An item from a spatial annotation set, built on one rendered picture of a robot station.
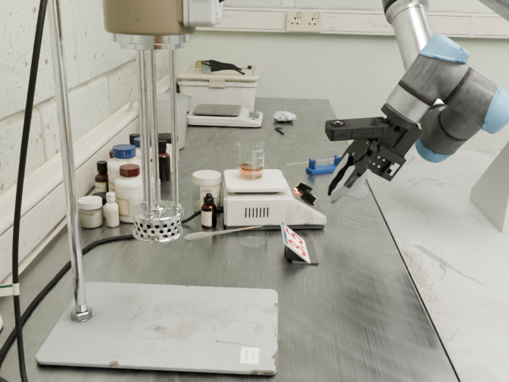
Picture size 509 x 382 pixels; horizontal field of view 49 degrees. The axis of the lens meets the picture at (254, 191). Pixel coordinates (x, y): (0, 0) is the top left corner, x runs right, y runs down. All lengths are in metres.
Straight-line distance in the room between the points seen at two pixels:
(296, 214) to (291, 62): 1.49
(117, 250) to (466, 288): 0.59
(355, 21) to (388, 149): 1.44
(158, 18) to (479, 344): 0.58
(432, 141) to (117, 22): 0.70
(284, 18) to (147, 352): 1.89
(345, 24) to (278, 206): 1.49
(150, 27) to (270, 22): 1.84
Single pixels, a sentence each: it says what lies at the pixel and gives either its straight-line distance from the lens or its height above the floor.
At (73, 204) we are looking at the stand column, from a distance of 0.75.
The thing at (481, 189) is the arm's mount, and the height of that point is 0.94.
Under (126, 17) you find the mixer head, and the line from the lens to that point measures 0.63.
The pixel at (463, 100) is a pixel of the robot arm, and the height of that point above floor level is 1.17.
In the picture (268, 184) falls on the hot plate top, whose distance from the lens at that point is 1.08.
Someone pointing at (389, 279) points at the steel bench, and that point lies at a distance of 0.95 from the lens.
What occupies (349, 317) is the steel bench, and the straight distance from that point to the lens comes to 0.84.
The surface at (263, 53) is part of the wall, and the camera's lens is 2.50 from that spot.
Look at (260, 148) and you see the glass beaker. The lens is 1.09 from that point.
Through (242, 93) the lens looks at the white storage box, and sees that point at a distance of 2.12.
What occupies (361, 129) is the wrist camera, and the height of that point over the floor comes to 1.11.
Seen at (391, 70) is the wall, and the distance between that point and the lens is 2.56.
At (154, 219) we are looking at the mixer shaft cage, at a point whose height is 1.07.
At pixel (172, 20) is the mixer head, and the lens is 0.63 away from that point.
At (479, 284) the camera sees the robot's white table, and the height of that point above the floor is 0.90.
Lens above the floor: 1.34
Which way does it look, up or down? 19 degrees down
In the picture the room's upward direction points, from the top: 1 degrees clockwise
